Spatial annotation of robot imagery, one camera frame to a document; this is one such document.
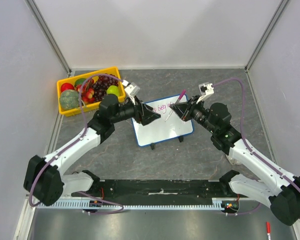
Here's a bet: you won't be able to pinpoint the green apple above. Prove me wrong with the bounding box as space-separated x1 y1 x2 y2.
106 85 120 97

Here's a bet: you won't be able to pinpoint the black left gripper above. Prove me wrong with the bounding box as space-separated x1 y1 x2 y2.
111 95 161 126

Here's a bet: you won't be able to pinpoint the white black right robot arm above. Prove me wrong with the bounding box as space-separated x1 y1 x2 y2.
170 96 300 226

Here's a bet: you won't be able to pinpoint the red yellow small fruits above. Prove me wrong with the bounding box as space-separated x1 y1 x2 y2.
74 83 95 104

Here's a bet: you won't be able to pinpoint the yellow plastic fruit bin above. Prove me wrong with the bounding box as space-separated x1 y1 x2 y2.
56 66 126 117

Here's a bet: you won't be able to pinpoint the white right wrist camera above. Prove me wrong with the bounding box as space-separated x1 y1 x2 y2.
196 82 214 104

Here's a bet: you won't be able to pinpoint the green lime fruit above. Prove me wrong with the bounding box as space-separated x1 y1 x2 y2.
74 78 89 87

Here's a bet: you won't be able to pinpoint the green netted melon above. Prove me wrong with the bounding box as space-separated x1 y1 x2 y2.
59 89 80 111

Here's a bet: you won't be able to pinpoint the red apple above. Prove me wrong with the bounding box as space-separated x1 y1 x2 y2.
60 82 75 93

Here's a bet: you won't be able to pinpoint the grey slotted cable duct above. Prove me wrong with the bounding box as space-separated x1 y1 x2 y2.
38 195 224 211

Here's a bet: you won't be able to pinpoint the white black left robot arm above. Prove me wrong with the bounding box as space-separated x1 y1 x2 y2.
23 94 161 206

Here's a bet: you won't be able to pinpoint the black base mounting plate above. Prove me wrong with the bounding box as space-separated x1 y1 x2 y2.
86 179 237 202

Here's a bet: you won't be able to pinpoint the dark purple grape bunch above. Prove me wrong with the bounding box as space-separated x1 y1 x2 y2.
92 76 119 102

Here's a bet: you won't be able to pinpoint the red marker pen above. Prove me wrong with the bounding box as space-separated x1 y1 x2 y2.
266 221 271 240

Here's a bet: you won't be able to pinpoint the blue framed whiteboard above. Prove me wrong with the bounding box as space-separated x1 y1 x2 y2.
132 94 194 147

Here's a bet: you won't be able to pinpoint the magenta capped whiteboard marker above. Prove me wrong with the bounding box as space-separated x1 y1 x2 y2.
164 89 187 123

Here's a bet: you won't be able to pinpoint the white bead eraser pad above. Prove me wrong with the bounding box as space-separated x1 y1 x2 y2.
225 155 242 165

